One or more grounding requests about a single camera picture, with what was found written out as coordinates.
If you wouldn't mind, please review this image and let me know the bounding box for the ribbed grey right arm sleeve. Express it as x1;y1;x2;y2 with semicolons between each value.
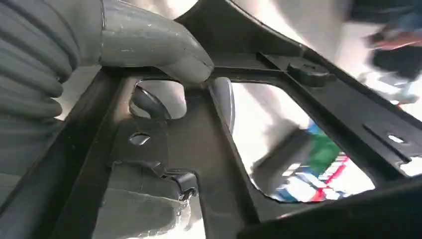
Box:
0;0;82;212

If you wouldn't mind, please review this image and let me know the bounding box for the colourful printed box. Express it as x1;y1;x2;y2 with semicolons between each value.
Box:
252;120;375;203

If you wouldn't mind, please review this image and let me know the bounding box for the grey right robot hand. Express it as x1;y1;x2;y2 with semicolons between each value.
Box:
77;0;236;239

